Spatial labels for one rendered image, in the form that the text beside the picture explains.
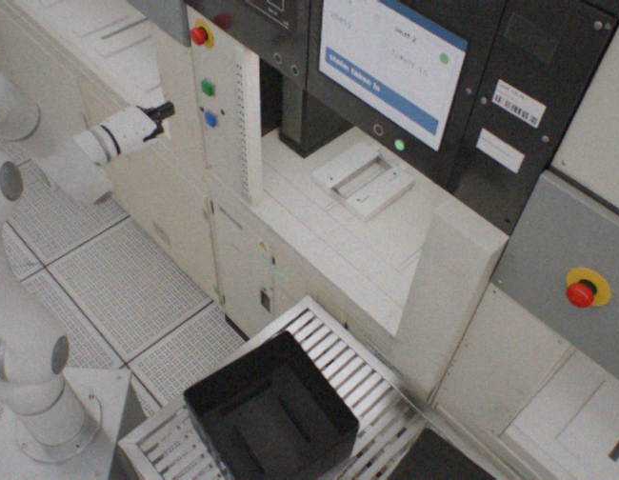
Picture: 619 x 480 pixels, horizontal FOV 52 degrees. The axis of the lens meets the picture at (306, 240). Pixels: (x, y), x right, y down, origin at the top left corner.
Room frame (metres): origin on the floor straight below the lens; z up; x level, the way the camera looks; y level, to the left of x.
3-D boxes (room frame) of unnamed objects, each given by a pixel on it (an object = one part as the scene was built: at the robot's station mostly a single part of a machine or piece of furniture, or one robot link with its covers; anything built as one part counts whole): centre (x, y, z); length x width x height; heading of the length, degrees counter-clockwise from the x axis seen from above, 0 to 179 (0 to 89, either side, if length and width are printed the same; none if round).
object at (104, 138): (1.00, 0.47, 1.20); 0.09 x 0.03 x 0.08; 46
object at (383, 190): (1.23, -0.15, 0.89); 0.22 x 0.21 x 0.04; 136
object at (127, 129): (1.04, 0.42, 1.20); 0.11 x 0.10 x 0.07; 136
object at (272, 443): (0.52, 0.05, 0.85); 0.28 x 0.28 x 0.17; 38
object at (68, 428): (0.53, 0.55, 0.85); 0.19 x 0.19 x 0.18
